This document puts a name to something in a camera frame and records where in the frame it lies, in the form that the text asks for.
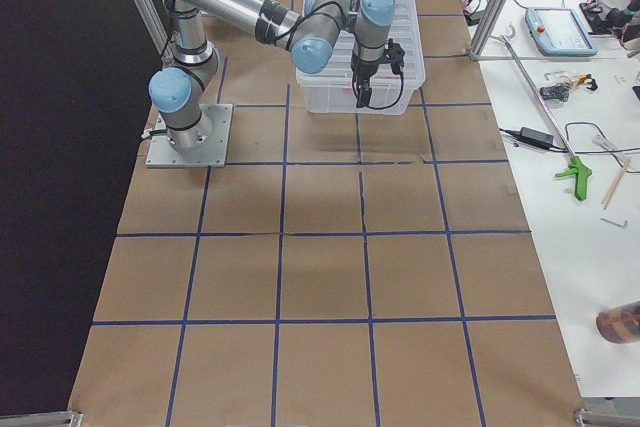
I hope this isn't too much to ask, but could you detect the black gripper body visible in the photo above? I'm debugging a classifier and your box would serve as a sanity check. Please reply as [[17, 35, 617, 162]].
[[350, 38, 405, 85]]

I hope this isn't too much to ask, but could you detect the clear plastic box lid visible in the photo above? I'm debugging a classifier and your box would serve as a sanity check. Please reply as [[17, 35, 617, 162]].
[[296, 0, 425, 94]]

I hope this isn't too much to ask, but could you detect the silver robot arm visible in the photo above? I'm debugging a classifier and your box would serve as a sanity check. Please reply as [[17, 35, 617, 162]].
[[148, 0, 404, 154]]

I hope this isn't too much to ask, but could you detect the blue teach pendant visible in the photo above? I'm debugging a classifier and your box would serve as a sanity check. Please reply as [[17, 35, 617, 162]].
[[525, 7, 598, 57]]

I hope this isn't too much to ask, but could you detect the black power adapter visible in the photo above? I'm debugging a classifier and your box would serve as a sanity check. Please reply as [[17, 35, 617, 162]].
[[500, 127, 563, 151]]

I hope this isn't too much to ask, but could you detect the small black gadget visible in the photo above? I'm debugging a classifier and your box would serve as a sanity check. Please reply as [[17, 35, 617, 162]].
[[539, 83, 572, 102]]

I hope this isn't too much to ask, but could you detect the wooden chopstick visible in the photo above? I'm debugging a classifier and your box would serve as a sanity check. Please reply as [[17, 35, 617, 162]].
[[601, 157, 631, 210]]

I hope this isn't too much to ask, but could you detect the silver hex key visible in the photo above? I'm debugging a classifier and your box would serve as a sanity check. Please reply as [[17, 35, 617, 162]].
[[600, 217, 628, 228]]

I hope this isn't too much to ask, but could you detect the brown patterned cylinder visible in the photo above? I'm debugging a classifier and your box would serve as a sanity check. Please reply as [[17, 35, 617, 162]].
[[595, 301, 639, 344]]

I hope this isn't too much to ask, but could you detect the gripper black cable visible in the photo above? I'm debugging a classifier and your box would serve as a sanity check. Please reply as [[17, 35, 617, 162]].
[[199, 0, 407, 112]]

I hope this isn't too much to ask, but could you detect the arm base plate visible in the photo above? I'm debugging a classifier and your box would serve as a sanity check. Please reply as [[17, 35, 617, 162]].
[[145, 103, 233, 168]]

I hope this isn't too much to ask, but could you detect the green handled reacher tool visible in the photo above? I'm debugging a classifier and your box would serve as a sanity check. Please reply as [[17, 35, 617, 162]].
[[492, 35, 592, 201]]

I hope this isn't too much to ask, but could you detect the grey corner bracket right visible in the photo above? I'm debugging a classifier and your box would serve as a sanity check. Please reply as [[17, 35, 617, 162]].
[[574, 409, 640, 427]]

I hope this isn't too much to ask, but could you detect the grey corner bracket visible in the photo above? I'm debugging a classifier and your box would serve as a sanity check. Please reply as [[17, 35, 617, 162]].
[[0, 411, 84, 427], [574, 409, 640, 427]]

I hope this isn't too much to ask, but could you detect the grey corner bracket left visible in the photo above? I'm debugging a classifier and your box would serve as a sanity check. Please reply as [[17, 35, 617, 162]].
[[0, 411, 84, 427]]

